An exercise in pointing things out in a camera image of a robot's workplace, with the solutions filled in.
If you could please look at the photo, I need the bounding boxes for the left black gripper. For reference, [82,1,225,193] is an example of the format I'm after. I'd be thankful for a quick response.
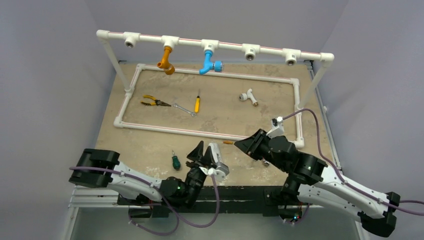
[183,141,214,207]

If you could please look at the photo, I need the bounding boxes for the white remote control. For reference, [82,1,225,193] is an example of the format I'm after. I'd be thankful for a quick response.
[208,142,224,169]

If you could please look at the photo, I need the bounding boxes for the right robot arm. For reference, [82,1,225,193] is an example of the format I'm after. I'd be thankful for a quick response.
[234,129,400,238]

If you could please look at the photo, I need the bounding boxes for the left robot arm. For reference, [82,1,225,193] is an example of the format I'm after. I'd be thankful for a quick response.
[68,141,222,208]

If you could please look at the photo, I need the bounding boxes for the chrome metal faucet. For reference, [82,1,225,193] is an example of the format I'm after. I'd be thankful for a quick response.
[261,159,270,167]

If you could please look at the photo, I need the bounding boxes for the green stubby screwdriver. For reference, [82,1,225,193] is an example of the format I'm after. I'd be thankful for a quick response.
[171,150,181,171]

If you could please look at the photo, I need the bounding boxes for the silver wrench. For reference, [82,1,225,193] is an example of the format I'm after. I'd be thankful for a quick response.
[173,103,197,117]

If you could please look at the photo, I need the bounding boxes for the white plastic faucet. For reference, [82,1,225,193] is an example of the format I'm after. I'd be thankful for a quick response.
[238,88,259,107]

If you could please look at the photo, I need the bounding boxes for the yellow screwdriver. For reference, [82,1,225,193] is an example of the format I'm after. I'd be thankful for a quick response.
[194,89,201,114]

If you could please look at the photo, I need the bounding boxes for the blue plastic faucet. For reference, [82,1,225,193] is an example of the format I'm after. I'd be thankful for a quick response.
[198,50,224,75]

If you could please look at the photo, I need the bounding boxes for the orange plastic faucet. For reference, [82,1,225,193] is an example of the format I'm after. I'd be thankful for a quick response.
[156,46,175,75]

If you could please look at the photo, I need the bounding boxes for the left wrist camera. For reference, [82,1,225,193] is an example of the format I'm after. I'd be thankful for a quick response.
[199,164,230,180]

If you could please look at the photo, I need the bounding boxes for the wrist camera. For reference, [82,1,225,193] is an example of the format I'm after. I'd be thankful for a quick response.
[199,164,230,180]
[266,116,285,139]

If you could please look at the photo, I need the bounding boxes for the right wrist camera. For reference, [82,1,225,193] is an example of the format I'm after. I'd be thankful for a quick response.
[266,116,285,139]

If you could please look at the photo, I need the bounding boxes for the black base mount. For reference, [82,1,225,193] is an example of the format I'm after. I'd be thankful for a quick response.
[117,186,310,222]

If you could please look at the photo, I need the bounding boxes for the yellow handled pliers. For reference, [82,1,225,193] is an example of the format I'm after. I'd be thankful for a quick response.
[140,94,172,107]

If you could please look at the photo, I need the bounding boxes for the white PVC pipe frame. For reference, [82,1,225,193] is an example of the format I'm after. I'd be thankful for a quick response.
[96,29,335,149]

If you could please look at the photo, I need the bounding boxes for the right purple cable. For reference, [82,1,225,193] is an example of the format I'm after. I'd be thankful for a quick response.
[281,108,424,208]

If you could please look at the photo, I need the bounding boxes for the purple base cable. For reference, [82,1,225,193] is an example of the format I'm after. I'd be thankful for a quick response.
[128,208,181,237]

